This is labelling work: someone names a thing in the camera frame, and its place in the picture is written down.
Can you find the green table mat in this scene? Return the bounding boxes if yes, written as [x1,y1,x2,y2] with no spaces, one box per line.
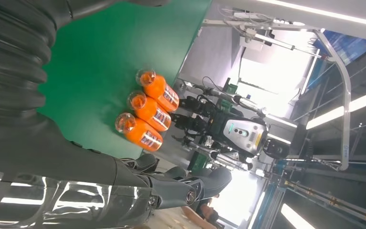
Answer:
[37,0,214,160]

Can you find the blue wall banner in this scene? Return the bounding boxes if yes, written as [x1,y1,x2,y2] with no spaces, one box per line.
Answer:
[314,30,366,65]

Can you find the metal rail yellow brackets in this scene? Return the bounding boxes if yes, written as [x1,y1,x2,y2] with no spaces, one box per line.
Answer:
[284,180,366,228]

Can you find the white wall light strip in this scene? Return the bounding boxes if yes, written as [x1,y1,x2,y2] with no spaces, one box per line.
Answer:
[255,0,366,29]

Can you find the green plastic crate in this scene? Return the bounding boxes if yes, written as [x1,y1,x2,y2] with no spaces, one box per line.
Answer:
[189,151,209,173]

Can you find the ceiling light panel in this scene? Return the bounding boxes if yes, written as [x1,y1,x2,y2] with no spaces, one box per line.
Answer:
[306,94,366,130]
[280,203,316,229]

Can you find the person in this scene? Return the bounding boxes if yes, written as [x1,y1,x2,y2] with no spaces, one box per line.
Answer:
[183,197,226,229]

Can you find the white gantry frame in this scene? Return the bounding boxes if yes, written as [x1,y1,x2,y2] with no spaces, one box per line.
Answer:
[201,17,352,172]

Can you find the orange bottle clear cap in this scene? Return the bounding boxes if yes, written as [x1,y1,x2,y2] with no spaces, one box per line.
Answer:
[114,112,164,153]
[135,68,180,113]
[126,91,172,133]

